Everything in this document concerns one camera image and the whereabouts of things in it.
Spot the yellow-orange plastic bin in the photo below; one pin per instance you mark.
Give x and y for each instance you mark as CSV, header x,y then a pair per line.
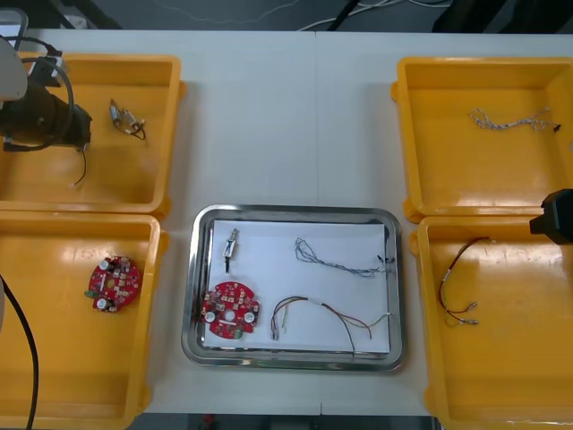
x,y
483,179
67,358
492,380
134,179

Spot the silver and black left arm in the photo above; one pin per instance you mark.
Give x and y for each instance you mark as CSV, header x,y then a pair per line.
x,y
36,116

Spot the white panel with grey frame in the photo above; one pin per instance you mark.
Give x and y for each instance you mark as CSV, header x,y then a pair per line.
x,y
9,27

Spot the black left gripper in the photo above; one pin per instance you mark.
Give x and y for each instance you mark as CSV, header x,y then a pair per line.
x,y
80,127

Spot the white paper sheet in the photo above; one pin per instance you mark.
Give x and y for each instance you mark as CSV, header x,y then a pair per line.
x,y
277,269

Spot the black stand leg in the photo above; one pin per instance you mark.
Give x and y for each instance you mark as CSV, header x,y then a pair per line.
x,y
342,13

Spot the steel tray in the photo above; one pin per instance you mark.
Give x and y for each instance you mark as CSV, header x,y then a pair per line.
x,y
197,286

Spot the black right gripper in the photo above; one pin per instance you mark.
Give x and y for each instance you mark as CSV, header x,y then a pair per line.
x,y
557,217

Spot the round red circuit board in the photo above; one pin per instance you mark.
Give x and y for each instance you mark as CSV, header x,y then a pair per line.
x,y
117,283
228,309

